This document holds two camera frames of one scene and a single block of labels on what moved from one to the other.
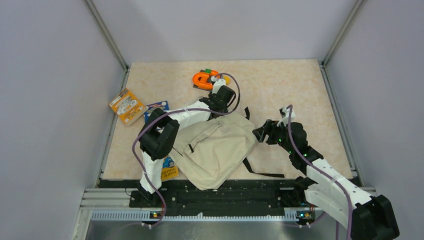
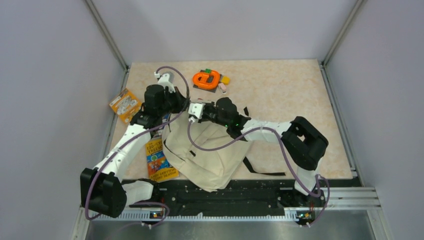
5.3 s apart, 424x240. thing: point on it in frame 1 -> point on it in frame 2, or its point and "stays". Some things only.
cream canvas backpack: [209, 151] stays
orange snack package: [128, 108] stays
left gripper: [210, 95] -> [182, 102]
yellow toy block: [227, 79] stays
